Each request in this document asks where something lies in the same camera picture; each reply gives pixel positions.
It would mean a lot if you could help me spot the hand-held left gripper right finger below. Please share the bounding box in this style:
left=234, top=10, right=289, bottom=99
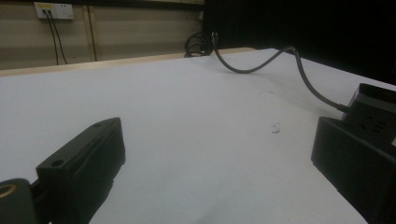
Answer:
left=310, top=116, right=396, bottom=224

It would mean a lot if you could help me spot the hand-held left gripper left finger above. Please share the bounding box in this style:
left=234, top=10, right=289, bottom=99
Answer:
left=35, top=117, right=127, bottom=224

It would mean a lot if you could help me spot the black power strip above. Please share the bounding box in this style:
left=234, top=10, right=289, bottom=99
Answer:
left=341, top=82, right=396, bottom=150

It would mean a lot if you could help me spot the black curtain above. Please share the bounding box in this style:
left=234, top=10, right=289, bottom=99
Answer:
left=202, top=0, right=396, bottom=86

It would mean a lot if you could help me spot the black wall cable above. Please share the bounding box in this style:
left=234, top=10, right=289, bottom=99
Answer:
left=47, top=10, right=69, bottom=65
left=42, top=9, right=60, bottom=66

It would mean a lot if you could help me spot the grey power strip cable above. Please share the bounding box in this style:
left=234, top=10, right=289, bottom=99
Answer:
left=184, top=31, right=351, bottom=114

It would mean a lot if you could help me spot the white wall socket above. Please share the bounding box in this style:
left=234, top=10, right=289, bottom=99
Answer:
left=34, top=2, right=75, bottom=21

